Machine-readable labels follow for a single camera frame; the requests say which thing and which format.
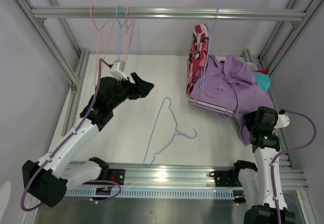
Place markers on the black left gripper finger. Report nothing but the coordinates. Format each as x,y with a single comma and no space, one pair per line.
144,88
137,80

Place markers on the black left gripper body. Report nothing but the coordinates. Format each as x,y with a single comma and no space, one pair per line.
125,90

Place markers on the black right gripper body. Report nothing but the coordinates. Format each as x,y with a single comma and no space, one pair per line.
250,124

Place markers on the teal trousers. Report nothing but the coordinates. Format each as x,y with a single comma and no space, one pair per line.
263,80

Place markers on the purple trousers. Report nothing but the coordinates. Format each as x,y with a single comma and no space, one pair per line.
230,90

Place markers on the pink hanger with teal trousers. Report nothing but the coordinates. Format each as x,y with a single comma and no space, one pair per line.
130,24

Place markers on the light blue hanger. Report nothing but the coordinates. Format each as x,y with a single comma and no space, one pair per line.
209,45
121,26

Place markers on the pink wire hanger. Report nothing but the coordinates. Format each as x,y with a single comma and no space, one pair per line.
100,29

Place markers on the red trousers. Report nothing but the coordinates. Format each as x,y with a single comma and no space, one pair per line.
236,68

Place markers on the white plastic mesh basket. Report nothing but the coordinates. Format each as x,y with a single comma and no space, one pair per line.
252,66

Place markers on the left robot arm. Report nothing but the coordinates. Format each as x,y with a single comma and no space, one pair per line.
46,179

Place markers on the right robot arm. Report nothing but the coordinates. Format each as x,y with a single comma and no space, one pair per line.
261,180

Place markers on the empty light blue hanger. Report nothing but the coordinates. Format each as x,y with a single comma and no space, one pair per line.
209,45

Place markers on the pink floral trousers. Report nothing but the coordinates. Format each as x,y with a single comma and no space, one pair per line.
197,55

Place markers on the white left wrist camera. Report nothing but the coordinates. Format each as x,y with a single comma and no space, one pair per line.
117,70

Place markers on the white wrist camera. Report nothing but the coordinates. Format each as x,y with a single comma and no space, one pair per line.
117,70
283,119

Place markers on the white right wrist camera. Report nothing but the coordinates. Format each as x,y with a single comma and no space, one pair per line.
283,119

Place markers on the left aluminium frame post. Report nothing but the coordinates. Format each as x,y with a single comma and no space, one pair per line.
75,77

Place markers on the aluminium frame post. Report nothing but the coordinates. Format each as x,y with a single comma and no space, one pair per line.
293,56
75,77

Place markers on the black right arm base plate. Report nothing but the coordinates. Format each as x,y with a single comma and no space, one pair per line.
228,178

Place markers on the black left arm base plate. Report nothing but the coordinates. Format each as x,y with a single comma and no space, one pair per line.
116,175

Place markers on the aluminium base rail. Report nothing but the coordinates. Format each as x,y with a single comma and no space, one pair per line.
193,177

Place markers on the white slotted cable duct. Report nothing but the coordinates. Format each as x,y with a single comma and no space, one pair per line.
151,193

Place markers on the aluminium hanging rail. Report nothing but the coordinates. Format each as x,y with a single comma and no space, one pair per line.
169,13

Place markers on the right aluminium frame post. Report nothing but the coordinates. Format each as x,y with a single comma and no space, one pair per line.
293,56

